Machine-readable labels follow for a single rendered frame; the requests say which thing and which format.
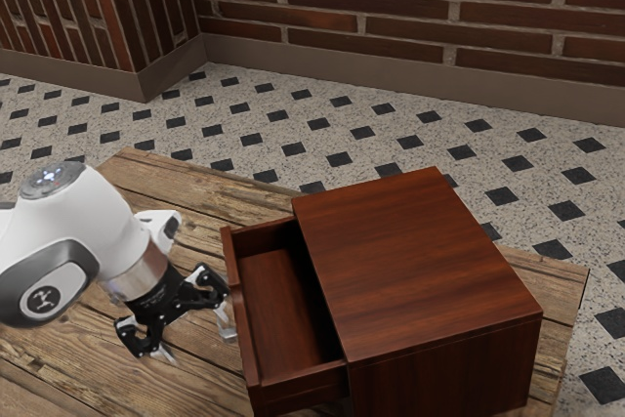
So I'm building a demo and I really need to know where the dark brown wooden drawer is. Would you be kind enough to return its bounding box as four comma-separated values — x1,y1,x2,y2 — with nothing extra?
219,215,353,403

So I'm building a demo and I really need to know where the dark brown wooden cabinet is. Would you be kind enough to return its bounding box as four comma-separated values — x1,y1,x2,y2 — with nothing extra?
290,165,543,417

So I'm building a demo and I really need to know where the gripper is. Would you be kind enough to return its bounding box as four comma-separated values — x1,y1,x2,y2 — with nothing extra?
113,262,239,366

